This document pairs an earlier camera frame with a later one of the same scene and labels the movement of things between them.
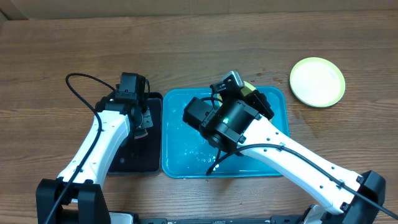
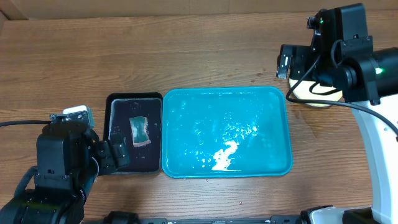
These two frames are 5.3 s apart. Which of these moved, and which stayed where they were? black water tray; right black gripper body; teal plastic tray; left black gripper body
Moved: left black gripper body; right black gripper body
Stayed: black water tray; teal plastic tray
